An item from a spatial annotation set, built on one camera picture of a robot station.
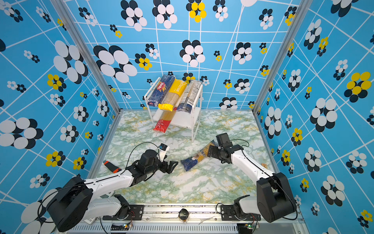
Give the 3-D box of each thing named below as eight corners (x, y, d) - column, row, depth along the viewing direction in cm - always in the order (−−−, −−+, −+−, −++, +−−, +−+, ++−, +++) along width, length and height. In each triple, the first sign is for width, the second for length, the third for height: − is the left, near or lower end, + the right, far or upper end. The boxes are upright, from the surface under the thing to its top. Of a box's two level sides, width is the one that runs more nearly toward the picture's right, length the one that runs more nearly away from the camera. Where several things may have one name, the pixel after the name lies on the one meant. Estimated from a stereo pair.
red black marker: (102, 165, 93) (100, 164, 91) (107, 160, 95) (105, 159, 93) (117, 175, 89) (115, 173, 87) (121, 170, 91) (120, 168, 89)
